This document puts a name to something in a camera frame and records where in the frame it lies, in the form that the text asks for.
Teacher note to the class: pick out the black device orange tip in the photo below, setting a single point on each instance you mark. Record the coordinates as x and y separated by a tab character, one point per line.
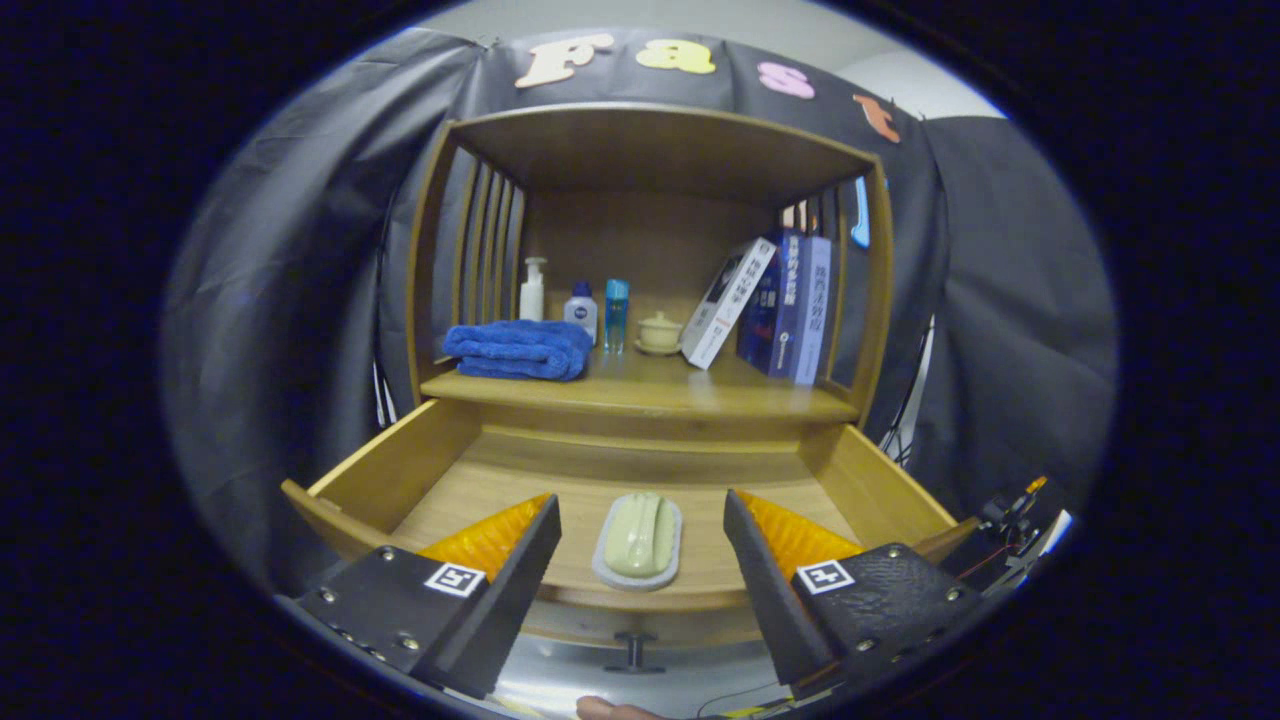
1005	520

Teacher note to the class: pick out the white box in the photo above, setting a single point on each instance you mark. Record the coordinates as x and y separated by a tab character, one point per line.
1055	530

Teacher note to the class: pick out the clear blue bottle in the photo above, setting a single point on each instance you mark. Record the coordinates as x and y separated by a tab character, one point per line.
616	315

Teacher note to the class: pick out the blue folded towel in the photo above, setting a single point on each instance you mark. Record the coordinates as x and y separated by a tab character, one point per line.
520	350

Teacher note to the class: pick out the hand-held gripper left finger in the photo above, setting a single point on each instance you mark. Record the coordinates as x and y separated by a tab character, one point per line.
510	590

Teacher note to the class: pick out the white book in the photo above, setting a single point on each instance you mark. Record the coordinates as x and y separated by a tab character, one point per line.
725	305

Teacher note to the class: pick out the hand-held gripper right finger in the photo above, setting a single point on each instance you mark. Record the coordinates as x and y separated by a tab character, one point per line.
770	590

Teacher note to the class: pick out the wooden countertop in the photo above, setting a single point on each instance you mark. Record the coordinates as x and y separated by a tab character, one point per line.
680	390

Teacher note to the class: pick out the white soap dish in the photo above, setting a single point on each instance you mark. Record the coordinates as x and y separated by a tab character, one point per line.
640	584

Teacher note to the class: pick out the white pump bottle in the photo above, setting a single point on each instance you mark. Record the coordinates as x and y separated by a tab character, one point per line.
532	298

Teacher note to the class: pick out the black backdrop cloth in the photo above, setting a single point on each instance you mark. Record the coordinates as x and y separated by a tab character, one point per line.
280	300

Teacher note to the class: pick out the white bottle blue cap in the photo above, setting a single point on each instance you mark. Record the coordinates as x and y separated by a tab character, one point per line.
581	312

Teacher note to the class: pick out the wooden drawer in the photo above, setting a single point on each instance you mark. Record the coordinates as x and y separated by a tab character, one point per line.
450	500

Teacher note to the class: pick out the cream lidded teacup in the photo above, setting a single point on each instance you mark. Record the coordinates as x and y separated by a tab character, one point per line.
660	333

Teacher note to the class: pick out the green soap bar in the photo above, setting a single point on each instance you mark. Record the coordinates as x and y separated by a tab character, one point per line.
640	535

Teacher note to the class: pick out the dark blue book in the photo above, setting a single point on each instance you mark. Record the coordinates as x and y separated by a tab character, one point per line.
760	330

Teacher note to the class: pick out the wooden cabinet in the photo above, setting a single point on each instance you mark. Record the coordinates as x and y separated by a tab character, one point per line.
650	150

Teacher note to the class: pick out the black drawer knob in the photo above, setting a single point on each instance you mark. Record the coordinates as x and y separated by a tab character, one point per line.
632	652

